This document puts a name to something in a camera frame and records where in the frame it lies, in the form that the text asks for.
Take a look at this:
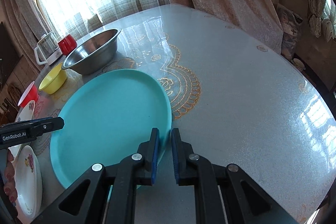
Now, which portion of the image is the left hand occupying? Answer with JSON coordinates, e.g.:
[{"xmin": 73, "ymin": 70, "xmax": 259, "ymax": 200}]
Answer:
[{"xmin": 3, "ymin": 149, "xmax": 18, "ymax": 203}]

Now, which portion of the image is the pink curtain left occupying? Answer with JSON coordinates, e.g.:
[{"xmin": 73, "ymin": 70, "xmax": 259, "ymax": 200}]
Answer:
[{"xmin": 1, "ymin": 0, "xmax": 51, "ymax": 72}]

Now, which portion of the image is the white glass electric kettle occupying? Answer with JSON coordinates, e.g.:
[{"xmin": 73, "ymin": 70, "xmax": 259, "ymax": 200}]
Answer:
[{"xmin": 34, "ymin": 31, "xmax": 63, "ymax": 66}]

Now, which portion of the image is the yellow bowl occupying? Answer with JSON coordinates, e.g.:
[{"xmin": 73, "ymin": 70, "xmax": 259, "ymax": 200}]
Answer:
[{"xmin": 39, "ymin": 63, "xmax": 67, "ymax": 95}]

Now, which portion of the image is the black wall television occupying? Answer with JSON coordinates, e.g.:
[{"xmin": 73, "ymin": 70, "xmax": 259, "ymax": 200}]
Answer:
[{"xmin": 0, "ymin": 22, "xmax": 20, "ymax": 89}]

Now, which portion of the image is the red plastic bowl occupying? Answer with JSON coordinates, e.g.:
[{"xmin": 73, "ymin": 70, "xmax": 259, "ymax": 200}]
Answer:
[{"xmin": 18, "ymin": 81, "xmax": 39, "ymax": 107}]

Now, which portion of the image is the large teal round plate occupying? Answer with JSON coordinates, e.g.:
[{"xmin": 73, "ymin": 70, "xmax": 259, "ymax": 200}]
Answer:
[{"xmin": 50, "ymin": 69, "xmax": 172, "ymax": 188}]

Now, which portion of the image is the white floral bowl plate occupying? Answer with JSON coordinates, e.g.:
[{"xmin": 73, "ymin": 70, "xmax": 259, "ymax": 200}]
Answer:
[{"xmin": 9, "ymin": 100, "xmax": 35, "ymax": 159}]

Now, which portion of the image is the red ceramic mug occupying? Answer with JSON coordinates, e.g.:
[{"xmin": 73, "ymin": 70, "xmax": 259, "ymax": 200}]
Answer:
[{"xmin": 58, "ymin": 34, "xmax": 77, "ymax": 56}]

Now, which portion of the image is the stainless steel bowl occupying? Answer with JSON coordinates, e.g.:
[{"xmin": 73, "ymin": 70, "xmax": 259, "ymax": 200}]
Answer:
[{"xmin": 62, "ymin": 28, "xmax": 121, "ymax": 75}]

